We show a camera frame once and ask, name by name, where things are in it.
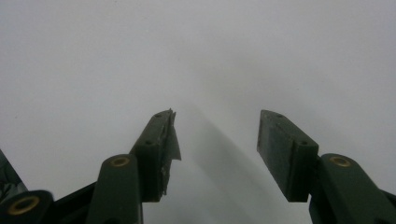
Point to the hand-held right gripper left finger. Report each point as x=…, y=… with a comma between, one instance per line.
x=153, y=161

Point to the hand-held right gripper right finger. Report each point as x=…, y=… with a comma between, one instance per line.
x=286, y=158

